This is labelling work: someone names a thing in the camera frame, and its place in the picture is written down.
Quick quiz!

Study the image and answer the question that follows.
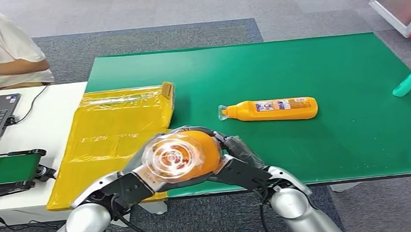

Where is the small green belt conveyor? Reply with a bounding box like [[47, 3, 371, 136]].
[[0, 138, 59, 198]]

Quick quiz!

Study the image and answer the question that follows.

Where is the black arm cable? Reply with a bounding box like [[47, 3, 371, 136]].
[[109, 189, 200, 232], [255, 187, 276, 232]]

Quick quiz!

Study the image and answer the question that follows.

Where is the green table mat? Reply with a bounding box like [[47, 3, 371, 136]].
[[82, 29, 411, 204]]

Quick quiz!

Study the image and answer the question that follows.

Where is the orange bottle with clear cap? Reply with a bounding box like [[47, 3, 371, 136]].
[[140, 127, 225, 187], [217, 95, 320, 126]]

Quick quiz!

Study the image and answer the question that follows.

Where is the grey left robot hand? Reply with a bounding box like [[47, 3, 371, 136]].
[[101, 164, 216, 210]]

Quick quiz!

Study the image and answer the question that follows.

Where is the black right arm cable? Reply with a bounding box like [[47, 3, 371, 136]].
[[255, 187, 276, 232]]

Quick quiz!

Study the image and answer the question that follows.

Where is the yellow plastic-wrapped box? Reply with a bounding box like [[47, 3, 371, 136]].
[[38, 81, 183, 212]]

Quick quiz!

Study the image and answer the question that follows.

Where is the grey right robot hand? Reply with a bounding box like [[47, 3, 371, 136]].
[[171, 120, 274, 198]]

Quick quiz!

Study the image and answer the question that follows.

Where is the black laptop cable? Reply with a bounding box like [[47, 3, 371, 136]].
[[4, 84, 52, 125]]

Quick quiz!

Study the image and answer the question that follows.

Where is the white side table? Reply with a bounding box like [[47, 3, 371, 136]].
[[0, 76, 170, 232]]

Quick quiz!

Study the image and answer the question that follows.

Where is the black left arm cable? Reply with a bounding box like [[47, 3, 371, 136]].
[[109, 189, 200, 232]]

